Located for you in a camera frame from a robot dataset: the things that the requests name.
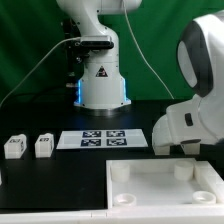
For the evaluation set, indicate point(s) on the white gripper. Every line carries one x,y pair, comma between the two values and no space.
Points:
183,124

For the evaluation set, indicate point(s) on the white sheet with markers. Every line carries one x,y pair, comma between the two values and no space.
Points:
88,139

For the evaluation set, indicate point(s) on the white square tabletop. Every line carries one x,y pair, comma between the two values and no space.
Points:
154,182

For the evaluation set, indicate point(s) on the white front obstacle bar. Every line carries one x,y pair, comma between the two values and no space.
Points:
136,215

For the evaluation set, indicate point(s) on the white right obstacle wall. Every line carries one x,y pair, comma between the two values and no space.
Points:
209,180

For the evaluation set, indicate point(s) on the black camera on base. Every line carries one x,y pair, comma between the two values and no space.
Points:
96,42

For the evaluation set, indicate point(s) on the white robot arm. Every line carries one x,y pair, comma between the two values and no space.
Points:
200,54

